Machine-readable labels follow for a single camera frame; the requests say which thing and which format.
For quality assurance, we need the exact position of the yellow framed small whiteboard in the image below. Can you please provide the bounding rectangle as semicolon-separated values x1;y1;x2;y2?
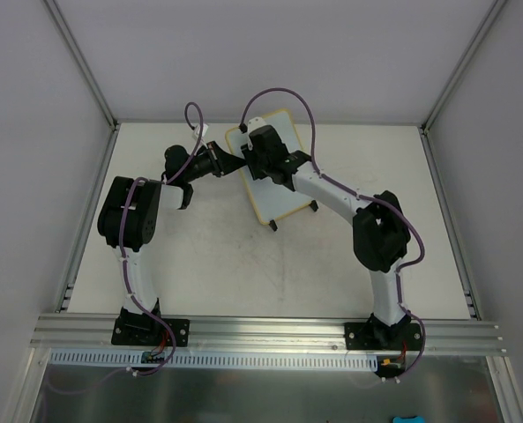
239;108;314;226

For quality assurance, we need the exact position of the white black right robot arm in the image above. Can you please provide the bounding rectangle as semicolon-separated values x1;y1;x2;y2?
239;121;410;349

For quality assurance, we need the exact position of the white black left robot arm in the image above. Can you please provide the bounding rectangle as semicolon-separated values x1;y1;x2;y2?
97;141;246;344

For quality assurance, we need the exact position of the black left whiteboard stand foot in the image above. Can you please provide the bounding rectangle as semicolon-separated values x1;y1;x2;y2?
269;219;278;232

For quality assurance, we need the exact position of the blue object at bottom edge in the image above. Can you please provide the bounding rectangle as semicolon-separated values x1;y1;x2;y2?
392;416;425;423

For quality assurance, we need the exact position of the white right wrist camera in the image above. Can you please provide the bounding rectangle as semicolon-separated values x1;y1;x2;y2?
246;116;267;133

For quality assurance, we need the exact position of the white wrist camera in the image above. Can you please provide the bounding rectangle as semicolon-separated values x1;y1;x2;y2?
246;116;267;133
192;123;209;142

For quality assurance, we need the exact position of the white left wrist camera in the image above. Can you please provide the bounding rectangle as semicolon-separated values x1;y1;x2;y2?
192;123;209;142

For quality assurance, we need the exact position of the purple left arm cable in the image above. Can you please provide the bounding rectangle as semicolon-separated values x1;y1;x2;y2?
117;102;207;376

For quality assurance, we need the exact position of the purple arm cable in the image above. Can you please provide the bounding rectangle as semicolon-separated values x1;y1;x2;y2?
238;86;426;318
117;102;207;376

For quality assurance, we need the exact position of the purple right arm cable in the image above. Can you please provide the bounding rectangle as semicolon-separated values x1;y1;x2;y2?
238;86;426;318

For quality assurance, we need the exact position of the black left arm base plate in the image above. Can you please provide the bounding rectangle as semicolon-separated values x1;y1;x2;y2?
110;313;191;347

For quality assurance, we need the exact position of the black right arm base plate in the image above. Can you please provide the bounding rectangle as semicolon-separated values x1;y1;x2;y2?
343;322;423;352

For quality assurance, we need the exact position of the white slotted cable duct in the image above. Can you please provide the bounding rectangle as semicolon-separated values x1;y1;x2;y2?
49;348;378;373

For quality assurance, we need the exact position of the left aluminium frame post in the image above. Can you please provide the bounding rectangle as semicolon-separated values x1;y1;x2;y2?
41;0;117;130

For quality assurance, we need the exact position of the aluminium frame post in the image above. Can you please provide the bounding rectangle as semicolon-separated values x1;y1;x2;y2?
41;0;117;130
421;0;508;134

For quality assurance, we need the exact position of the aluminium mounting rail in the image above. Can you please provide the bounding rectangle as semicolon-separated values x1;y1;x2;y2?
29;313;508;356

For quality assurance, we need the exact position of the right aluminium frame post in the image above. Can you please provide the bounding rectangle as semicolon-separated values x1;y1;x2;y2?
421;0;508;134

